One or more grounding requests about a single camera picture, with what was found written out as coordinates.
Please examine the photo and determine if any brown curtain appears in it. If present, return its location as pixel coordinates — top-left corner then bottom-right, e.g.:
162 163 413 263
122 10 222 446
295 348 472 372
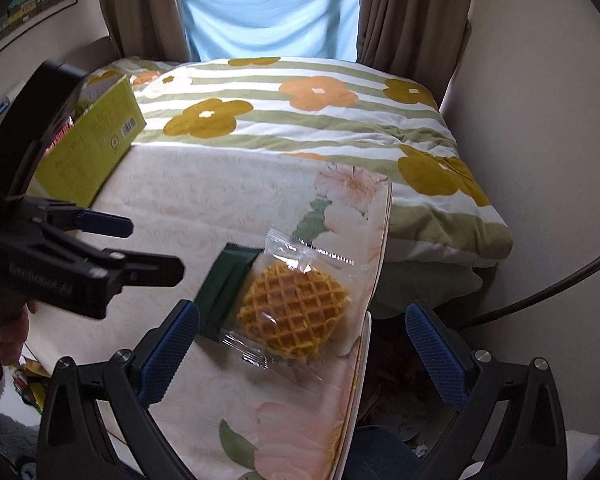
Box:
94 0 193 63
355 0 473 106

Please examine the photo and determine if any black cable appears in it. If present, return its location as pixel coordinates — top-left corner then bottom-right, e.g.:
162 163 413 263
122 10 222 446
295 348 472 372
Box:
462 242 600 328

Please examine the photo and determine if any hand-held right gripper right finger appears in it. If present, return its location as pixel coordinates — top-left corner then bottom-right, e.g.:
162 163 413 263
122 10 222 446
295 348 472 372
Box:
404 301 568 480

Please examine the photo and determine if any yellow green bag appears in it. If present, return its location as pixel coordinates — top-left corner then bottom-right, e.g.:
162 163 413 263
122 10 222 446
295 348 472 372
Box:
11 357 48 413

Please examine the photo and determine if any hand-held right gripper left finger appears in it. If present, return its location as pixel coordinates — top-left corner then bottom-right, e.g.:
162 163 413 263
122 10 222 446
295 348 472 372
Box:
36 300 201 480

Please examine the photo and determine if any person's left hand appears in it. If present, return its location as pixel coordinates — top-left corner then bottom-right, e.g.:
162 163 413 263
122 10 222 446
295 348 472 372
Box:
0 296 31 367

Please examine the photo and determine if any beige headboard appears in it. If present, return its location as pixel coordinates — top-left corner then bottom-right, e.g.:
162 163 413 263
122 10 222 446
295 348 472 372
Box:
0 35 123 161

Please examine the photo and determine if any light blue cloth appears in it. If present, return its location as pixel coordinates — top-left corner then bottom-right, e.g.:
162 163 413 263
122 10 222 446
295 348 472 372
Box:
180 0 361 63

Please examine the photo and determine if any striped floral blanket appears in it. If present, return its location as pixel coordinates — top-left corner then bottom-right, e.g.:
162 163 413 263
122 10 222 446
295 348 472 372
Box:
77 56 513 263

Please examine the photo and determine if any pale green bedsheet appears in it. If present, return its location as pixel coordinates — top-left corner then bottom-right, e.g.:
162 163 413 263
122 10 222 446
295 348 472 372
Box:
375 257 483 318

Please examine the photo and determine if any green cardboard box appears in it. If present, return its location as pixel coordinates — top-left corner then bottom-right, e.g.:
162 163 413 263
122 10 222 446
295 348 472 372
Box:
32 74 148 208

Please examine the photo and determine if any dark green snack packet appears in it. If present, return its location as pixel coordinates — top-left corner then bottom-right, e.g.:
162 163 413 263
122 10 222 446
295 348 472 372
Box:
194 241 263 343

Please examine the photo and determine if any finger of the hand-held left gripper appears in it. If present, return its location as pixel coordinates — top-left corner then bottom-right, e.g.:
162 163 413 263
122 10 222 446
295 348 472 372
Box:
19 197 133 239
79 246 186 321

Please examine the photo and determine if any clear waffle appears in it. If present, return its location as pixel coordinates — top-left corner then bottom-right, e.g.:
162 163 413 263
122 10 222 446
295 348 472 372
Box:
219 227 356 368

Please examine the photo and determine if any white and blue device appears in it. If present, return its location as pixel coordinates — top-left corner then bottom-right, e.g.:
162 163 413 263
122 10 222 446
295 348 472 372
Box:
0 87 21 121

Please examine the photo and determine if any person's leg in jeans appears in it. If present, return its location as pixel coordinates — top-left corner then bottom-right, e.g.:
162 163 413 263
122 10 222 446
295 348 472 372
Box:
342 422 426 480

